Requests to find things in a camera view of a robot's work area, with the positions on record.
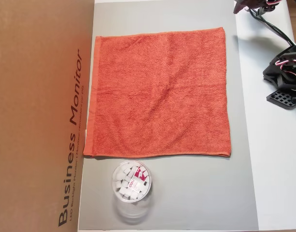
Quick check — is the orange terry towel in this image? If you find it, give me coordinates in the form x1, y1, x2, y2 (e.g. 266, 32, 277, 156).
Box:
83, 27, 233, 160

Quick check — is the clear plastic jar with erasers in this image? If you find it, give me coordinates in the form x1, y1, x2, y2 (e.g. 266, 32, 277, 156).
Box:
111, 159, 155, 224

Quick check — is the grey desk mat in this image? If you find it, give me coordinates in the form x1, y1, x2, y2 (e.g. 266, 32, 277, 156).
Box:
77, 0, 259, 232

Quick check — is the brown cardboard monitor box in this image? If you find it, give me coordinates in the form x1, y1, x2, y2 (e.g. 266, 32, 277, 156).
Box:
0, 0, 96, 232

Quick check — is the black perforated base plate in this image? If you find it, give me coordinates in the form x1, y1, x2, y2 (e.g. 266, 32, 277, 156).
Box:
266, 89, 296, 111

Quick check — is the black base cable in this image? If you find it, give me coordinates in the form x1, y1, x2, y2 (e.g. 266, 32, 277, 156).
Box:
248, 8, 296, 48

